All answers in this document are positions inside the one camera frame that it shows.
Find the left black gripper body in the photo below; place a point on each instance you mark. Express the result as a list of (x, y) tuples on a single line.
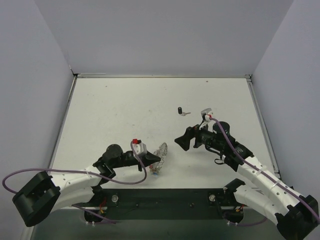
[(141, 160)]

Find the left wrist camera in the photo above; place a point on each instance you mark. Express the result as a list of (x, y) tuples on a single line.
[(138, 148)]

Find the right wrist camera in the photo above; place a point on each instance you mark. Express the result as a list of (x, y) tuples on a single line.
[(206, 115)]

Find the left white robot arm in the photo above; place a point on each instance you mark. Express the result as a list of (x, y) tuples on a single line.
[(51, 190)]

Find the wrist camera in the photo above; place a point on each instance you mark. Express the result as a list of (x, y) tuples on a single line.
[(206, 115), (138, 148)]

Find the black capped key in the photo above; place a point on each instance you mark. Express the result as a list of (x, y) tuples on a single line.
[(181, 112)]

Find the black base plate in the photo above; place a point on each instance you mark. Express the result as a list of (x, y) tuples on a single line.
[(165, 204)]

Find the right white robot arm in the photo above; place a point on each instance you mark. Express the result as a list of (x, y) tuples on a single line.
[(294, 215)]

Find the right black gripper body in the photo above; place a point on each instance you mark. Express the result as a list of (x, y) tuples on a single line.
[(196, 137)]

